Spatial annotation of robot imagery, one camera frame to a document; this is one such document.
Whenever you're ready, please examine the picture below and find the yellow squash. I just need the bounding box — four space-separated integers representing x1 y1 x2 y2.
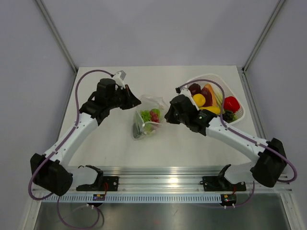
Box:
200 106 221 115

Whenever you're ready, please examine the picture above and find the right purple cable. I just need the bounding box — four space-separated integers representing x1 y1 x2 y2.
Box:
176 79 297 208

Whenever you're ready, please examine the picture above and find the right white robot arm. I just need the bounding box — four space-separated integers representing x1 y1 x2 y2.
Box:
165 94 287 190

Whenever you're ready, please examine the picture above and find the left aluminium frame post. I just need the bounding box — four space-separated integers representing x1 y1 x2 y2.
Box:
34 0 78 74

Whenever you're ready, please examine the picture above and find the right aluminium frame post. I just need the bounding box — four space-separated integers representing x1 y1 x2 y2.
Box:
241 0 287 72

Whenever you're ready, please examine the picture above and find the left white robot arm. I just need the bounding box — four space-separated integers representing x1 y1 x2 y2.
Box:
28 71 141 196

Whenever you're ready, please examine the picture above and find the left small circuit board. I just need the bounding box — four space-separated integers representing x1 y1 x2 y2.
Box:
93 194 106 201

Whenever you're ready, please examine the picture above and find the aluminium mounting rail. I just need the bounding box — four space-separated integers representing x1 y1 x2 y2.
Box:
67 166 293 194

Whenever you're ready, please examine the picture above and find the white slotted cable duct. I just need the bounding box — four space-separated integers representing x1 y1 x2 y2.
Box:
45 193 221 204

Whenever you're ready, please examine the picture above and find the yellow lemon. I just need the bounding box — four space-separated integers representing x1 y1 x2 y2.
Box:
192 93 206 107

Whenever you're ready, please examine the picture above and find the dark purple grapes bunch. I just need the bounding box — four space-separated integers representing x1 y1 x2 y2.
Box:
223 110 237 123

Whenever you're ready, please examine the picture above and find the red bell pepper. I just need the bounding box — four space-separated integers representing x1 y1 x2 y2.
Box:
224 96 240 113

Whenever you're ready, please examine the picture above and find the white perforated plastic basket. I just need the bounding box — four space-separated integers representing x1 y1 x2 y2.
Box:
186 73 245 125

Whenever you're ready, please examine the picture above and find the aluminium frame post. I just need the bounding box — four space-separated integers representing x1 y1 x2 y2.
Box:
241 0 287 72
34 0 78 74

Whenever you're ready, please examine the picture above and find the right small circuit board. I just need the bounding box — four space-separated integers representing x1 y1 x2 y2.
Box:
221 194 237 206

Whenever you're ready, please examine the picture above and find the clear zip top bag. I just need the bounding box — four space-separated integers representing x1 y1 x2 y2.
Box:
132 95 168 139

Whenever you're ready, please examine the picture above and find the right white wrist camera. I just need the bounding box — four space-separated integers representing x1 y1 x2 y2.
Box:
180 87 192 97

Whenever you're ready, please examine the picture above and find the small circuit board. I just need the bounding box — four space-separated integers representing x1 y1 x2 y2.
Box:
221 194 237 206
93 194 106 201

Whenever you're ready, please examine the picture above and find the red mango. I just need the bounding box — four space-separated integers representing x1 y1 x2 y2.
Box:
201 84 217 107

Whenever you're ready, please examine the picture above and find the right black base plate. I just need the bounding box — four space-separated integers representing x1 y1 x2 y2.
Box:
199 176 247 192

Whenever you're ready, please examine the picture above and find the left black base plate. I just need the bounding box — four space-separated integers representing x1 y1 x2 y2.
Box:
76 176 119 192

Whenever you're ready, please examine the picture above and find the green grapes bunch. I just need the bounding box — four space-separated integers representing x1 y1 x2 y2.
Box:
150 108 161 116

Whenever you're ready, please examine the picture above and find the dark green avocado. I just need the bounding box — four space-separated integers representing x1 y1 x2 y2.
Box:
132 112 144 139

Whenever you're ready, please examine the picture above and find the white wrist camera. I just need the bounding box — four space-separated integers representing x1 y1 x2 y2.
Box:
180 87 192 97
113 70 126 89

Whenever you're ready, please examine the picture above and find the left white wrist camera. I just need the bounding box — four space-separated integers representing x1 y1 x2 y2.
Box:
113 70 126 89

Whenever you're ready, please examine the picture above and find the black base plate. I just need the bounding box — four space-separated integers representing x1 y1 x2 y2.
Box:
199 176 247 192
76 176 119 192

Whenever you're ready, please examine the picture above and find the pale green celery stalk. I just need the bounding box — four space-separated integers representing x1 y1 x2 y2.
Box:
213 86 223 107

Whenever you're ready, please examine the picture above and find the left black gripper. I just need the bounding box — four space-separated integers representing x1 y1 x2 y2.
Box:
107 84 141 110

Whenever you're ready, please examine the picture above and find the dark red apple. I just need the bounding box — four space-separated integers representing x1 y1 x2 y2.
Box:
188 83 201 96

